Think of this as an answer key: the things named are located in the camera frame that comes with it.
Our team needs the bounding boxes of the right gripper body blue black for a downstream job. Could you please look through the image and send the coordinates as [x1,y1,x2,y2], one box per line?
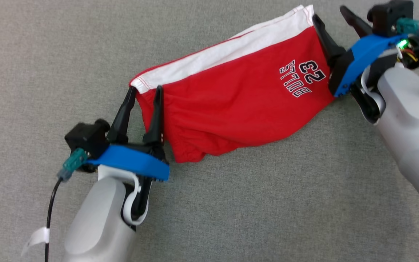
[328,33,419,99]

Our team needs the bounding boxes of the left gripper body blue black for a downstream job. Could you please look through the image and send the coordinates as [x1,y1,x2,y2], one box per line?
[86,141,170,182]

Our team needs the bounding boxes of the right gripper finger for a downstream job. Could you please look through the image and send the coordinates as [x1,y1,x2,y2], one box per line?
[311,14,347,68]
[339,5,374,37]

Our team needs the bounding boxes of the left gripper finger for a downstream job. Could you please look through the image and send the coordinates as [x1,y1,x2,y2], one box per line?
[107,86,137,143]
[143,85,165,146]

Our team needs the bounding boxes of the red shorts with white stripe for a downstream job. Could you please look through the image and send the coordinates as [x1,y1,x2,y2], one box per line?
[129,4,335,163]

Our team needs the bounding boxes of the left white flat cable loop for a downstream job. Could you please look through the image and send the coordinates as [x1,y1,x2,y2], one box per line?
[122,173,152,226]

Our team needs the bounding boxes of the white flat cable loop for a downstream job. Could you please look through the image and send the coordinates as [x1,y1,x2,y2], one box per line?
[122,173,152,226]
[360,65,387,122]

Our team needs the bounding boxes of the right white flat cable loop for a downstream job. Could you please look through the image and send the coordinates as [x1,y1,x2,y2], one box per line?
[360,65,387,122]

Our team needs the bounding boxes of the right black cable teal connector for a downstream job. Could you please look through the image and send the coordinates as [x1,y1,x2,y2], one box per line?
[396,18,419,49]

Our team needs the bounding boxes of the black cable teal connector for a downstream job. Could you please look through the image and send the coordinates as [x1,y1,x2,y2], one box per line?
[396,18,419,49]
[44,147,88,262]

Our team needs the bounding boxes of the left black cable teal connector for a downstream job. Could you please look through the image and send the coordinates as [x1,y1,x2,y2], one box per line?
[44,147,88,262]

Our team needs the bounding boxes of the white cable tag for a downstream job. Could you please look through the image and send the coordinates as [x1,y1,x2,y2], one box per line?
[21,227,50,257]

